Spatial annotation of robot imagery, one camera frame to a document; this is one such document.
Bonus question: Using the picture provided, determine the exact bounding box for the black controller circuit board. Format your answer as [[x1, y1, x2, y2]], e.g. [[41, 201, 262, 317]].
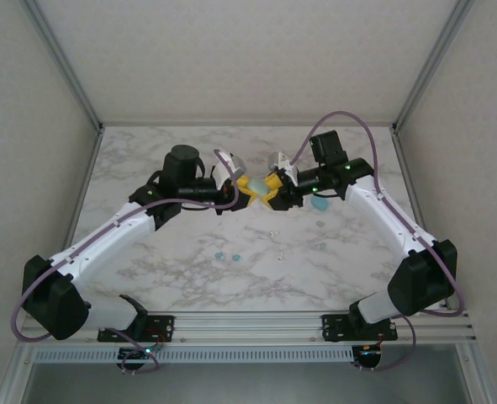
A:
[[117, 345, 161, 371], [352, 343, 384, 371]]

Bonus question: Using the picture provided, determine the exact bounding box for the aluminium frame post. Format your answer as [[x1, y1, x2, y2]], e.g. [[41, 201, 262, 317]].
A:
[[392, 0, 477, 134], [20, 0, 105, 132]]

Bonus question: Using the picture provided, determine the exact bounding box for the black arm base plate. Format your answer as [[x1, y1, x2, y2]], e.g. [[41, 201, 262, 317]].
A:
[[321, 313, 399, 343], [97, 314, 177, 343]]

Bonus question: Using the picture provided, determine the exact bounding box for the grey slotted cable duct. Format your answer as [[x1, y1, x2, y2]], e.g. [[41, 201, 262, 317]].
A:
[[33, 346, 355, 364]]

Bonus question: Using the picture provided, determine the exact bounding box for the aluminium lower frame leg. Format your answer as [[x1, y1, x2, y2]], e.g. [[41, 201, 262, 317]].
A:
[[456, 344, 491, 404], [0, 348, 37, 404]]

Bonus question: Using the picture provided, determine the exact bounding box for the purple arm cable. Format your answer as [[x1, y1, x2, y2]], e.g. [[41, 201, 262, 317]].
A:
[[11, 149, 241, 375], [292, 109, 468, 374]]

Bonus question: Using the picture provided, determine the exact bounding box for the aluminium table end rail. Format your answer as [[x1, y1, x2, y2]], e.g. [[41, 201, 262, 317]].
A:
[[99, 120, 397, 128]]

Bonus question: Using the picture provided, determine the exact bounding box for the aluminium table side rail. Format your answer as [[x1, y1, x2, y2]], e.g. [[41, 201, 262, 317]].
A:
[[62, 125, 105, 253], [390, 125, 453, 311]]

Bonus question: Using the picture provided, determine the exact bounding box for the mint green earbud case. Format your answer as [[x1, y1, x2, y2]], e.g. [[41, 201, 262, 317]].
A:
[[250, 178, 271, 198]]

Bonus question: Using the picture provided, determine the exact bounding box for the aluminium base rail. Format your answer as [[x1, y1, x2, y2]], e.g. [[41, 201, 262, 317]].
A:
[[19, 310, 476, 347]]

